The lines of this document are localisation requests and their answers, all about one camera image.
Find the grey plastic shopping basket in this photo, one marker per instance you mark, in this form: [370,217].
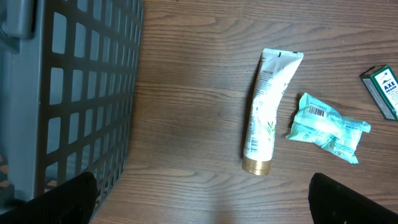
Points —
[68,75]

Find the white tube with gold cap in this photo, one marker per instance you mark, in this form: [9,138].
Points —
[276,69]

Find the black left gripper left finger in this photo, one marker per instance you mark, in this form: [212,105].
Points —
[72,202]

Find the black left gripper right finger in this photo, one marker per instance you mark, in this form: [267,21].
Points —
[333,202]

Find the teal packet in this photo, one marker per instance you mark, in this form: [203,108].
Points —
[318,123]

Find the green axe brand box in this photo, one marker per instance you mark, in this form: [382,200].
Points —
[381,83]

